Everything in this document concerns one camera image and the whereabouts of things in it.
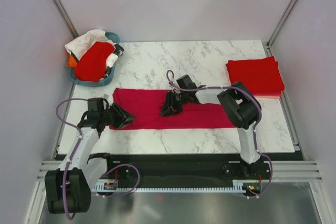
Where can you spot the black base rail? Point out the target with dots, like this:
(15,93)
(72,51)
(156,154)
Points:
(181,170)

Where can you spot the white slotted cable duct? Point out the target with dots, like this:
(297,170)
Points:
(102,187)

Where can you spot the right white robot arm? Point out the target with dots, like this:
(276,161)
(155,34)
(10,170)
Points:
(239,105)

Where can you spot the right aluminium frame post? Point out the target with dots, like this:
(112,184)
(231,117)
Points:
(286,14)

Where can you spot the folded red t shirt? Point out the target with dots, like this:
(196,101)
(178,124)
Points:
(256,74)

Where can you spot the magenta t shirt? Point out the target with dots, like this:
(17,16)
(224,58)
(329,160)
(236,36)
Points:
(147,104)

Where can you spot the folded orange t shirt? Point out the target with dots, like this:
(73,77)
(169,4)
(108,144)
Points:
(267,93)

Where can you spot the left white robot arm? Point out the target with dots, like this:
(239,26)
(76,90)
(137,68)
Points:
(68,188)

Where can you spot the left aluminium frame post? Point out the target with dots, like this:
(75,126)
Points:
(63,13)

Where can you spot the white t shirt in basket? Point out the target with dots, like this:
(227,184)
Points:
(80,45)

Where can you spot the black white garment in basket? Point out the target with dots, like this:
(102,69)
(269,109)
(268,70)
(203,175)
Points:
(112,58)

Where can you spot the aluminium frame post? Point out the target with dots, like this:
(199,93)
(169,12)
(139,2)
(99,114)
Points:
(63,13)
(286,14)

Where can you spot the teal laundry basket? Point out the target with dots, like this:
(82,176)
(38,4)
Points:
(102,82)

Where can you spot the orange garment in basket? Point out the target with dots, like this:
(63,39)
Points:
(72,61)

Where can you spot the red t shirt in basket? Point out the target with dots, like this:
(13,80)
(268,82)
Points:
(92,65)

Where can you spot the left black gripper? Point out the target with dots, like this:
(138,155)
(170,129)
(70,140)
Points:
(123,118)

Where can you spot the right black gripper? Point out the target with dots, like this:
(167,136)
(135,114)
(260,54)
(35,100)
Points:
(174,109)

